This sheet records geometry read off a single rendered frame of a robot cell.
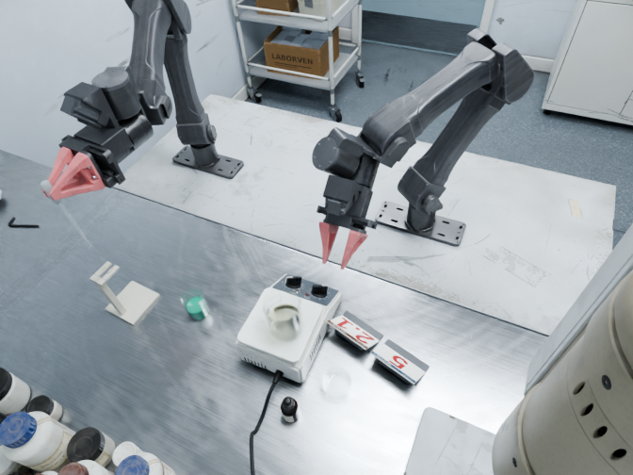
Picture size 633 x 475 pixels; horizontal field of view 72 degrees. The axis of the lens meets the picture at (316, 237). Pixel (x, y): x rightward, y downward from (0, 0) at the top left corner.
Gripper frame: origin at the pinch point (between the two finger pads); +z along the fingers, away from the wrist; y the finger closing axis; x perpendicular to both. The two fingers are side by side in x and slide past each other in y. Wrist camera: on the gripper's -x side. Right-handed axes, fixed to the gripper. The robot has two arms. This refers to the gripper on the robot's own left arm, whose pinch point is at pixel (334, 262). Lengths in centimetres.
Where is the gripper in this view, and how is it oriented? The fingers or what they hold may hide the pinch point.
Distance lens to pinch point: 79.3
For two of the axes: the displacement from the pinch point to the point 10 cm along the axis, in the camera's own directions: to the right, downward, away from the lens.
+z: -2.8, 9.6, 0.5
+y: 9.1, 2.8, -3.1
